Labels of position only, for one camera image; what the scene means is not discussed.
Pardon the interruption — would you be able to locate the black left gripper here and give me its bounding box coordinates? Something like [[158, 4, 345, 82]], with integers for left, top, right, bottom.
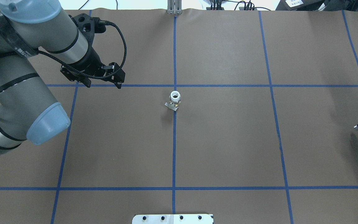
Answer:
[[61, 48, 126, 89]]

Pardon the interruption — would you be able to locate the white brass PPR valve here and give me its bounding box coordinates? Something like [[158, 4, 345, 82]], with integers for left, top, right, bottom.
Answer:
[[164, 91, 181, 111]]

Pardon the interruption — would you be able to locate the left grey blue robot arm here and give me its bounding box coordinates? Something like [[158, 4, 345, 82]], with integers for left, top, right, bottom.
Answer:
[[0, 0, 127, 156]]

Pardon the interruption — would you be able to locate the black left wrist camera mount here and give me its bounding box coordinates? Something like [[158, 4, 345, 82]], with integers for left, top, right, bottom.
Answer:
[[69, 14, 111, 34]]

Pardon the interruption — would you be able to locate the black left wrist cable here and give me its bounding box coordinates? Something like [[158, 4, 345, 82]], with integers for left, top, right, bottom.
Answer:
[[0, 19, 127, 78]]

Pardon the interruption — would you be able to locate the aluminium frame post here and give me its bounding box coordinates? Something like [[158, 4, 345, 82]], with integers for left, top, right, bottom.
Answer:
[[167, 0, 183, 15]]

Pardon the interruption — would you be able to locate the white camera stand column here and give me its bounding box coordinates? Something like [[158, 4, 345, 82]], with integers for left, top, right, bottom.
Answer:
[[132, 214, 214, 224]]

